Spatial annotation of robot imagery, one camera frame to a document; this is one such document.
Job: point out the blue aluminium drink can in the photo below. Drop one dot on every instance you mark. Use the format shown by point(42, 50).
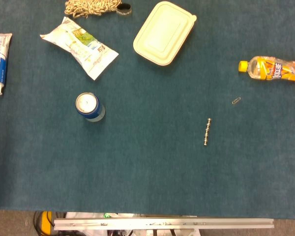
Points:
point(89, 106)

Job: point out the orange drink plastic bottle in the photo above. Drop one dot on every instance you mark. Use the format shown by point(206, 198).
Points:
point(275, 69)

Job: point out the white green snack bag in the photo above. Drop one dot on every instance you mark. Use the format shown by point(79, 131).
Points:
point(81, 48)

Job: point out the silver aluminium profile rail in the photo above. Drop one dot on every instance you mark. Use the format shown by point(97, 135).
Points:
point(162, 223)

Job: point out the blue felt table mat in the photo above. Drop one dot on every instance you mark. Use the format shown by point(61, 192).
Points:
point(147, 108)

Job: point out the cream lidded food container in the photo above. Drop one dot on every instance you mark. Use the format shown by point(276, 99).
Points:
point(163, 33)

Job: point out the yellow black device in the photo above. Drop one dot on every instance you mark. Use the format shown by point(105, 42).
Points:
point(46, 222)

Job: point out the silver paper clip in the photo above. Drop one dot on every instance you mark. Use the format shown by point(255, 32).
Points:
point(236, 100)

